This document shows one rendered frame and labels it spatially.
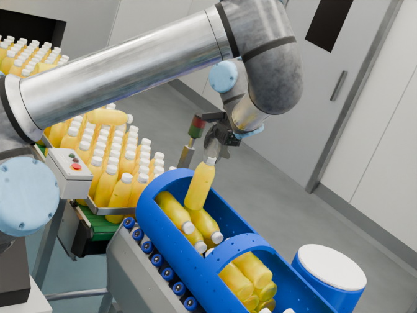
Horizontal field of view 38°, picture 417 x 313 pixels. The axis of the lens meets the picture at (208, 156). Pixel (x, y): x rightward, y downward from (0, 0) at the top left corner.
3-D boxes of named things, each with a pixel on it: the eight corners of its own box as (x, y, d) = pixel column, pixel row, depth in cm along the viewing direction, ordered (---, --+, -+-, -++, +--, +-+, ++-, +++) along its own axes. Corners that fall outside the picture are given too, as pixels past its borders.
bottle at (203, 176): (180, 200, 210) (197, 153, 204) (198, 202, 213) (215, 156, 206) (185, 210, 204) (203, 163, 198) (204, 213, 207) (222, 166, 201)
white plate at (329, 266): (354, 298, 211) (353, 301, 212) (375, 272, 235) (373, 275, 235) (287, 257, 222) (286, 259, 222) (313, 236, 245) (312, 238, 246)
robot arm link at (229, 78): (241, 92, 172) (259, 90, 182) (226, 55, 172) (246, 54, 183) (215, 104, 177) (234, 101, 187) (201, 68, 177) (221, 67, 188)
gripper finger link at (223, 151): (222, 170, 200) (228, 146, 196) (213, 161, 204) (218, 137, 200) (229, 169, 202) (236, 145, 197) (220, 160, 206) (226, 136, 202)
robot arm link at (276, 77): (324, 93, 116) (266, 131, 184) (302, 33, 117) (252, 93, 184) (269, 113, 115) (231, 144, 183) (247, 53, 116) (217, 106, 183)
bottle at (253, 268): (277, 270, 180) (241, 235, 193) (259, 273, 175) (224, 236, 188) (269, 289, 182) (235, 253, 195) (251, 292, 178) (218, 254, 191)
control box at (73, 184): (61, 199, 211) (68, 174, 207) (42, 171, 225) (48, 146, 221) (87, 199, 217) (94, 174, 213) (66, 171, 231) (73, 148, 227)
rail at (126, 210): (96, 215, 219) (98, 208, 218) (95, 213, 220) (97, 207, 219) (184, 213, 244) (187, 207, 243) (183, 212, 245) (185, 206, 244)
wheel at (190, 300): (198, 297, 187) (201, 300, 189) (187, 294, 190) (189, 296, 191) (192, 310, 186) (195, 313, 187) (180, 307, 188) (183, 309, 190)
